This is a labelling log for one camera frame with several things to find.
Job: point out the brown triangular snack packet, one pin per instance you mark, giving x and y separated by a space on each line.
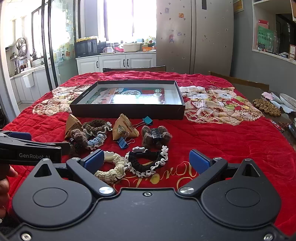
123 128
72 126

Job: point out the black scrunchie with white lace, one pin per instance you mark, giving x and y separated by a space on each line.
143 162

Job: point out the white plate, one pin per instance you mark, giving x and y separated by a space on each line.
288 99

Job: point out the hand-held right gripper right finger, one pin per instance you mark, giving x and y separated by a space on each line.
198 160

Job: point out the cream knitted scrunchie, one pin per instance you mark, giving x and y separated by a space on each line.
113 172

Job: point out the person's left hand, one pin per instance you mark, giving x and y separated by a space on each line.
5 190

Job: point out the black shallow cardboard box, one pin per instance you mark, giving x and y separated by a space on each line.
129 112

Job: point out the green sign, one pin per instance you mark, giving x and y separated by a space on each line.
264 38

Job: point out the wooden bead trivet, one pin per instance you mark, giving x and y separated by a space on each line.
267 107

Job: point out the black microwave oven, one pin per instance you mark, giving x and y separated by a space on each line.
86 48

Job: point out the silver double-door refrigerator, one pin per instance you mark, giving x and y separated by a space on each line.
196 34

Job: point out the white plastic basin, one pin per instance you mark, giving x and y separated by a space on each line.
133 47

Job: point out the white hair clip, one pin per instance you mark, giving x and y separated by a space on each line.
138 149

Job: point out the blue binder clip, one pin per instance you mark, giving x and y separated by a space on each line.
146 121
122 142

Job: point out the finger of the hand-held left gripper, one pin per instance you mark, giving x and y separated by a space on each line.
19 135
46 146

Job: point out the brown fuzzy hair claw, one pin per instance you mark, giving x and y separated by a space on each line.
148 138
78 140

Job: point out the white kitchen cabinet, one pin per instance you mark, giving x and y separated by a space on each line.
115 62

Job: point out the white hanging waste bin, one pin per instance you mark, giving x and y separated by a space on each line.
29 79

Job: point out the orange box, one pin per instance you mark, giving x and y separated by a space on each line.
148 48

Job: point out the black sliding door frame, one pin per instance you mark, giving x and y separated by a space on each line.
53 58

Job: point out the white wall shelf unit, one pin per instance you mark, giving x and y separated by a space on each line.
254 27

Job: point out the brown wooden chair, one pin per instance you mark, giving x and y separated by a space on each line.
242 81

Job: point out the dark wooden chair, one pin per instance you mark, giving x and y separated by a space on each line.
134 68

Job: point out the yellow wall notice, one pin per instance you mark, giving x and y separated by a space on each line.
238 5

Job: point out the light blue knitted scrunchie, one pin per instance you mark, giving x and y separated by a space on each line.
96 141

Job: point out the red printed blanket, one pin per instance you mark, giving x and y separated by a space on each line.
208 139

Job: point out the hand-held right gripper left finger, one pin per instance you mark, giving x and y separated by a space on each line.
94 159

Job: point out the white mug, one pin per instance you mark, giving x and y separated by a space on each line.
107 50

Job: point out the brown scrunchie with white frill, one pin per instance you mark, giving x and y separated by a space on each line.
92 127

